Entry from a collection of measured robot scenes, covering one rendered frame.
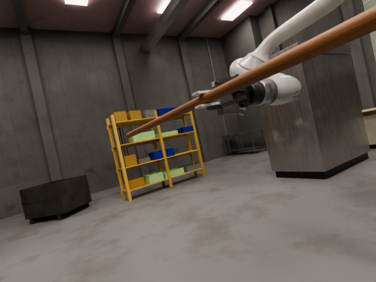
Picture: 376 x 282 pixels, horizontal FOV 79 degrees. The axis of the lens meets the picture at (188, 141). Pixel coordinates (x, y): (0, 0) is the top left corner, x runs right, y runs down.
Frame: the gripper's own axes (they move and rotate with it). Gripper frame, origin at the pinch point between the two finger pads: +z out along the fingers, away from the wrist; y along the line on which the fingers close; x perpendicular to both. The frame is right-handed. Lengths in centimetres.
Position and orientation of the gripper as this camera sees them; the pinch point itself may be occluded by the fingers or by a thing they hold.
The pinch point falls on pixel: (205, 99)
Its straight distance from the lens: 67.3
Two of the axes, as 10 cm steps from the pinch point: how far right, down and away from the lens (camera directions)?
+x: -4.9, 1.1, 8.7
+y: 2.2, 9.8, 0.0
